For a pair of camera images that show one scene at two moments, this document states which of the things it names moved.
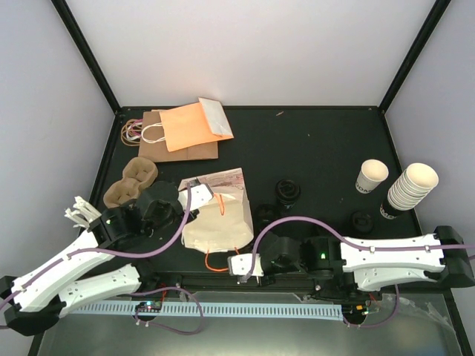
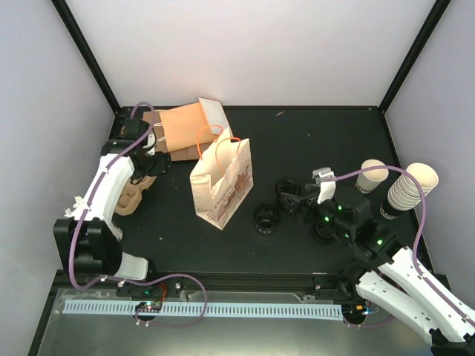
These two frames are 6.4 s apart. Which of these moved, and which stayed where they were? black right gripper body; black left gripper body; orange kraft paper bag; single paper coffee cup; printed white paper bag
Moved: black left gripper body; printed white paper bag; black right gripper body
Stayed: single paper coffee cup; orange kraft paper bag
